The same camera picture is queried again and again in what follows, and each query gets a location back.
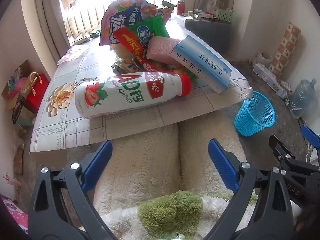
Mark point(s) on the red gift bag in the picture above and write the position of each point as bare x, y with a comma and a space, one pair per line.
37, 92

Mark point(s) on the light blue medicine box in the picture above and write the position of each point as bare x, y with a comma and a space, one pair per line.
200, 60

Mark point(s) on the pink printed bag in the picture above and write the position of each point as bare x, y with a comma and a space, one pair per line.
15, 215

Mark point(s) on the yellow green sachet packet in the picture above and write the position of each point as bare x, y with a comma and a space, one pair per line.
82, 40

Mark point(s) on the white plastic bag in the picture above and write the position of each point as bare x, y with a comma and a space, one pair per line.
261, 58

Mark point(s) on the teal gift bag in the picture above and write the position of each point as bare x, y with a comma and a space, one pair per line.
25, 118

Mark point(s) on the orange snack bag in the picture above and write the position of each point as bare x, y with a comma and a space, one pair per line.
162, 11

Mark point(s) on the floral tablecloth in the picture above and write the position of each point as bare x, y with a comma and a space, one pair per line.
75, 135

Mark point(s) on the cardboard box with clutter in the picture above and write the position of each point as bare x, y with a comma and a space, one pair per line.
15, 85

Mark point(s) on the small green bottle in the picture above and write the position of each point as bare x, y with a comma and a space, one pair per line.
286, 103

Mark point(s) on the purple pink snack bag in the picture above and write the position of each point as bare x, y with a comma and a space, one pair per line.
117, 20

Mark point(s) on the green snack packet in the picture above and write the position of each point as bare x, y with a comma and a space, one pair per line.
152, 30

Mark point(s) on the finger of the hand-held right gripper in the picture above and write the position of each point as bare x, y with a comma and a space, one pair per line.
278, 147
310, 133

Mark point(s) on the brown brick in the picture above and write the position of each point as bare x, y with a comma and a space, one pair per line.
18, 160

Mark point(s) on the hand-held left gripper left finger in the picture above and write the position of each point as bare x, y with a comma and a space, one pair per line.
97, 162

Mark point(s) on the white tube bottle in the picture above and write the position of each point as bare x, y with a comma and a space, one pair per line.
196, 16

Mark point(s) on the blue plastic wastebasket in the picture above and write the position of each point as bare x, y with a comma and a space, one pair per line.
255, 115

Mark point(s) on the large clear water jug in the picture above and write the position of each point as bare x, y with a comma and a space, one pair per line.
302, 95

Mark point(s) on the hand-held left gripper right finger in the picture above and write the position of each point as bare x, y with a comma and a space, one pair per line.
222, 165

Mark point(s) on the green perforated basket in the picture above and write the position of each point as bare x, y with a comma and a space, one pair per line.
223, 15

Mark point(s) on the dark cabinet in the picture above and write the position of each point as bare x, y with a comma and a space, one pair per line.
207, 30

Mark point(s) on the white milk bottle red cap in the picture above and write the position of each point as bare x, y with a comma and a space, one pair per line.
125, 92

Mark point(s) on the translucent plastic bag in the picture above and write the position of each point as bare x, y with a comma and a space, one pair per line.
212, 5

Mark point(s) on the metal balcony railing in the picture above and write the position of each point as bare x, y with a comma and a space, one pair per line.
82, 20

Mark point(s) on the green plush toy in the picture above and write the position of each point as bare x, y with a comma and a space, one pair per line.
170, 205

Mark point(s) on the red white paper packet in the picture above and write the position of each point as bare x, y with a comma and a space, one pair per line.
285, 86

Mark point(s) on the tall patterned cardboard box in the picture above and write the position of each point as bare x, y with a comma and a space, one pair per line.
285, 47

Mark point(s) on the white wrapped long package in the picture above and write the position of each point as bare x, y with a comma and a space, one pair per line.
267, 76

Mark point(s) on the red thermos bottle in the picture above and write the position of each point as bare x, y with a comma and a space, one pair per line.
180, 7

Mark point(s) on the pink woven sponge cloth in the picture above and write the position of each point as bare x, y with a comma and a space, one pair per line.
160, 48

